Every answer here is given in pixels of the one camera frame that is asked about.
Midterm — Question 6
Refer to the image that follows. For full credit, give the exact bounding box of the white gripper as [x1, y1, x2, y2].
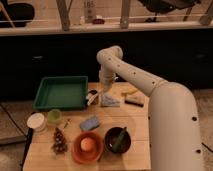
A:
[99, 67, 116, 94]

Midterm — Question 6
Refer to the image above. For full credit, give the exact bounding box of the green plastic tray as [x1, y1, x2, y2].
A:
[33, 76, 88, 111]

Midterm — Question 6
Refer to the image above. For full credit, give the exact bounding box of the orange fruit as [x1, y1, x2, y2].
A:
[80, 137, 96, 152]

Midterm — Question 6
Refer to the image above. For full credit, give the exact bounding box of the dark red object on shelf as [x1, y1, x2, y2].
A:
[92, 19, 105, 24]

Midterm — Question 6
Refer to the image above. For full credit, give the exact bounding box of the black chair at left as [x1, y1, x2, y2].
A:
[0, 0, 35, 28]

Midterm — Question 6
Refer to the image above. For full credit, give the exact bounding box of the black beige scrub brush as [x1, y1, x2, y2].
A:
[124, 96, 144, 107]

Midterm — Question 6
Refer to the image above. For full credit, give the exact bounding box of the black bowl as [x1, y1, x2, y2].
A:
[104, 127, 131, 154]

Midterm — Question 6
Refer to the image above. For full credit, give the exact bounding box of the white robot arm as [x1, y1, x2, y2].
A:
[97, 46, 205, 171]

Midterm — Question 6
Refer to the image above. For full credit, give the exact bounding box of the green vegetable in bowl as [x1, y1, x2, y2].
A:
[112, 127, 127, 153]

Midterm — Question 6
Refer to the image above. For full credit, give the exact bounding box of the white round container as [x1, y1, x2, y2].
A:
[27, 113, 46, 132]

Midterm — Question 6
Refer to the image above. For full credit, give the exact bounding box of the yellow banana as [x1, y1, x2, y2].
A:
[121, 88, 138, 96]

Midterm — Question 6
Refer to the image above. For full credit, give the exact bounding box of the black office chair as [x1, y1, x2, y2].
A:
[138, 0, 201, 22]

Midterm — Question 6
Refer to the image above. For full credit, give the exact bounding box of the orange bowl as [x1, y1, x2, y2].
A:
[71, 131, 104, 164]

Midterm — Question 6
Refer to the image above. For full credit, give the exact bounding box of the green plastic cup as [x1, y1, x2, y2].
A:
[47, 109, 62, 125]

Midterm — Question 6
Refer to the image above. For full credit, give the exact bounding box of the blue sponge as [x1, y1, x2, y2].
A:
[80, 116, 100, 131]

